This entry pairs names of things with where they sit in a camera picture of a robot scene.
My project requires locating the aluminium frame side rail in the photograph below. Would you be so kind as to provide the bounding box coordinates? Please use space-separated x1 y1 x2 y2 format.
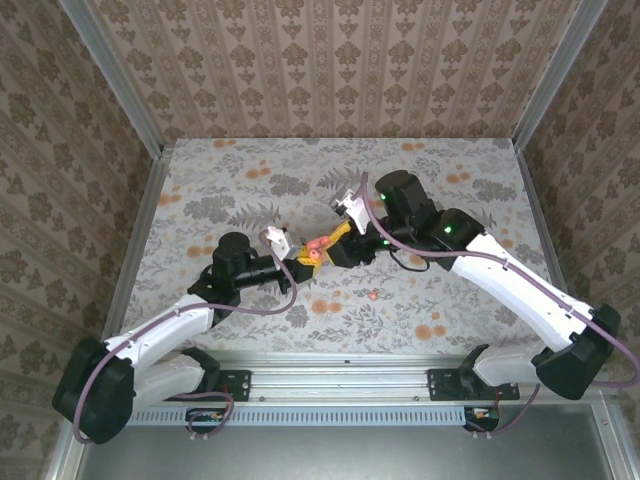
514 142 640 480
42 144 176 480

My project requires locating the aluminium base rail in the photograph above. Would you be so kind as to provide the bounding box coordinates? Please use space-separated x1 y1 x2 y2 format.
149 349 521 407

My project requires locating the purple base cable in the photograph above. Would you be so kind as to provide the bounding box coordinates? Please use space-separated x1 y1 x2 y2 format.
469 392 544 439
162 389 235 437

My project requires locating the black base connector box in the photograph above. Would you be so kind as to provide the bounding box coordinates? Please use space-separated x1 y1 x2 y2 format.
185 407 227 435
463 405 501 434

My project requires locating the grey metal sheet panel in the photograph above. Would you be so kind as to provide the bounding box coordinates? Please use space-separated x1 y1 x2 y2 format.
44 402 640 480

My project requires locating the aluminium frame corner post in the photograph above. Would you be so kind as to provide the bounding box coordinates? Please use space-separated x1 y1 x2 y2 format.
513 0 610 152
58 0 165 157

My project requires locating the white slotted cable duct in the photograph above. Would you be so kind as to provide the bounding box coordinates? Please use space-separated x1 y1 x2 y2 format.
122 404 501 428

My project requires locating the pink earbud charging case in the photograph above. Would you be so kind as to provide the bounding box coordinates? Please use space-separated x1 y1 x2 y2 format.
305 236 331 260

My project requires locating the floral patterned table cover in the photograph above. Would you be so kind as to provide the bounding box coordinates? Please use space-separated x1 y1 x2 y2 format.
122 137 571 357

